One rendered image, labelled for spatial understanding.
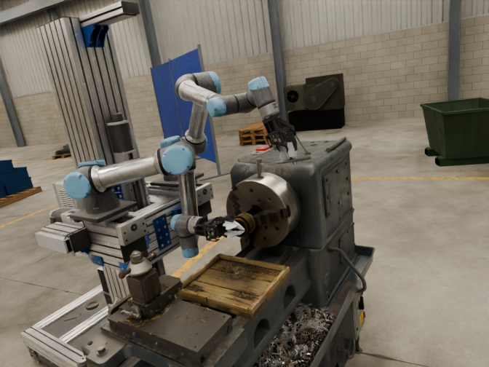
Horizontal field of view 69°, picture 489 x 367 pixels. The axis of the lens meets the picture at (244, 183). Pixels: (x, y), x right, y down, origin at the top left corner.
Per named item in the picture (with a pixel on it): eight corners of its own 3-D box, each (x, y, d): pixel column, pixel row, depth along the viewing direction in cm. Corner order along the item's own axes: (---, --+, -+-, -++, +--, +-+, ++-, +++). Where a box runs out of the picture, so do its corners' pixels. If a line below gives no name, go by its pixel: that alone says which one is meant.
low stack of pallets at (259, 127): (255, 137, 1060) (253, 122, 1049) (282, 135, 1026) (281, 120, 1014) (239, 145, 951) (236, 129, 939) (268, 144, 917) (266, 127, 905)
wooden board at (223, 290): (220, 261, 163) (218, 253, 162) (290, 274, 143) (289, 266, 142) (175, 296, 139) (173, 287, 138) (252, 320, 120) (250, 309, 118)
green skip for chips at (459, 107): (420, 151, 641) (420, 103, 618) (478, 146, 617) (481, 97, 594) (440, 171, 517) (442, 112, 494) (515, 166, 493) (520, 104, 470)
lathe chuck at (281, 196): (238, 231, 174) (234, 170, 163) (297, 246, 157) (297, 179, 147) (228, 239, 166) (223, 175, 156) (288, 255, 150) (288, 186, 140)
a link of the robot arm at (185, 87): (164, 74, 168) (215, 95, 132) (185, 71, 173) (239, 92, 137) (166, 98, 173) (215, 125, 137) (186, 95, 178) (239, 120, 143)
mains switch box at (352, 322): (351, 339, 222) (343, 219, 200) (379, 347, 213) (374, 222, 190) (332, 379, 195) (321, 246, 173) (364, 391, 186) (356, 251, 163)
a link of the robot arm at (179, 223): (183, 228, 162) (180, 210, 160) (201, 230, 156) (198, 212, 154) (171, 234, 156) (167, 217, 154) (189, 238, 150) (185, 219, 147)
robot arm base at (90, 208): (79, 212, 164) (73, 192, 161) (107, 201, 176) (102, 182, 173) (98, 215, 156) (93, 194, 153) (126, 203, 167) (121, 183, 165)
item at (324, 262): (296, 311, 256) (284, 199, 232) (363, 328, 230) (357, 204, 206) (254, 371, 209) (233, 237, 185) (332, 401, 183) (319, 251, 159)
